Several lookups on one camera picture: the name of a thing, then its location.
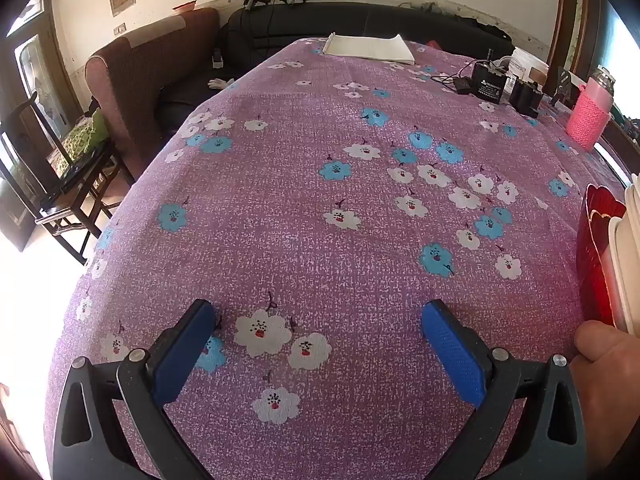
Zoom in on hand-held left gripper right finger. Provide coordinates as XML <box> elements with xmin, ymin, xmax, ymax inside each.
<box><xmin>421</xmin><ymin>299</ymin><xmax>587</xmax><ymax>480</ymax></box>

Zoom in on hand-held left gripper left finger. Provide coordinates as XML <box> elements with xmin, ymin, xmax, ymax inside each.
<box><xmin>52</xmin><ymin>299</ymin><xmax>217</xmax><ymax>480</ymax></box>

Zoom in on red scalloped plate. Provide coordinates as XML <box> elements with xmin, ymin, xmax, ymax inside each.
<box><xmin>575</xmin><ymin>183</ymin><xmax>628</xmax><ymax>331</ymax></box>

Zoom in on large white foam bowl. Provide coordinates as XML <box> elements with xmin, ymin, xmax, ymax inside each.
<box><xmin>607</xmin><ymin>172</ymin><xmax>640</xmax><ymax>336</ymax></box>

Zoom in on person's right hand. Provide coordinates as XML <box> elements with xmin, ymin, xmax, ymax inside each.
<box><xmin>570</xmin><ymin>320</ymin><xmax>640</xmax><ymax>480</ymax></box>

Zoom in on purple floral tablecloth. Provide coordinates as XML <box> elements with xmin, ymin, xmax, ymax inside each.
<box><xmin>44</xmin><ymin>35</ymin><xmax>636</xmax><ymax>480</ymax></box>

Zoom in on dark wooden chair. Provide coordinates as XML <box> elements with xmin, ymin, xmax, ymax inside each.
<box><xmin>0</xmin><ymin>92</ymin><xmax>136</xmax><ymax>266</ymax></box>

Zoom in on black bag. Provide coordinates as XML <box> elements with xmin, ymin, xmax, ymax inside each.
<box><xmin>60</xmin><ymin>145</ymin><xmax>113</xmax><ymax>181</ymax></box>

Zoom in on green patterned cushion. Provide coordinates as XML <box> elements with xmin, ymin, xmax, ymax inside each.
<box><xmin>62</xmin><ymin>109</ymin><xmax>110</xmax><ymax>153</ymax></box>

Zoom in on black charger box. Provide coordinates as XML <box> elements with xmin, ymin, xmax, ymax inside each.
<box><xmin>510</xmin><ymin>79</ymin><xmax>543</xmax><ymax>118</ymax></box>

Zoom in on brown armchair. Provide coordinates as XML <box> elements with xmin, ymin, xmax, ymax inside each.
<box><xmin>84</xmin><ymin>7</ymin><xmax>221</xmax><ymax>176</ymax></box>

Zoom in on pink knit-sleeved bottle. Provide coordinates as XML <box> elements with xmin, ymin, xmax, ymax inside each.
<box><xmin>566</xmin><ymin>66</ymin><xmax>615</xmax><ymax>151</ymax></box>

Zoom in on black phone stand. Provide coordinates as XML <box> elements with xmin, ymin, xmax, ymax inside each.
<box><xmin>550</xmin><ymin>67</ymin><xmax>586</xmax><ymax>106</ymax></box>

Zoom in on white plastic jar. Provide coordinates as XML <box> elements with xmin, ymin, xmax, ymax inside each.
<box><xmin>510</xmin><ymin>47</ymin><xmax>551</xmax><ymax>91</ymax></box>

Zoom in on white folded cloth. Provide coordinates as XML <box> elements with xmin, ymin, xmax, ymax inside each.
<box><xmin>322</xmin><ymin>33</ymin><xmax>416</xmax><ymax>66</ymax></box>

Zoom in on wooden glass-paned door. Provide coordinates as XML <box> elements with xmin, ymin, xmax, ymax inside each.
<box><xmin>0</xmin><ymin>0</ymin><xmax>83</xmax><ymax>253</ymax></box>

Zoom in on black leather sofa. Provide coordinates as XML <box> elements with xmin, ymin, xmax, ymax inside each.
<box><xmin>157</xmin><ymin>2</ymin><xmax>516</xmax><ymax>136</ymax></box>

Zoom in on dark wooden door frame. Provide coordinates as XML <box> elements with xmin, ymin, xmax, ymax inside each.
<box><xmin>547</xmin><ymin>0</ymin><xmax>601</xmax><ymax>91</ymax></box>

